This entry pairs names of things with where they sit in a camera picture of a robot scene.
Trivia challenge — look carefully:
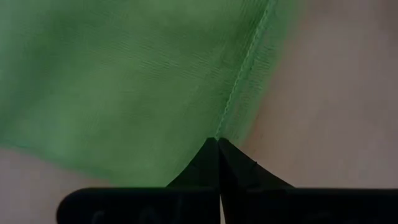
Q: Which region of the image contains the green microfiber towel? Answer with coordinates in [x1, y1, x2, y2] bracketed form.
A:
[0, 0, 307, 188]

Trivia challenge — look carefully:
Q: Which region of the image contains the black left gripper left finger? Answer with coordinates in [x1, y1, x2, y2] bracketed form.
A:
[55, 137, 221, 224]

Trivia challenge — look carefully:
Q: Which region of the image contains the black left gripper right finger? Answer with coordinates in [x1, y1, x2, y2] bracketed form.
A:
[218, 138, 398, 224]

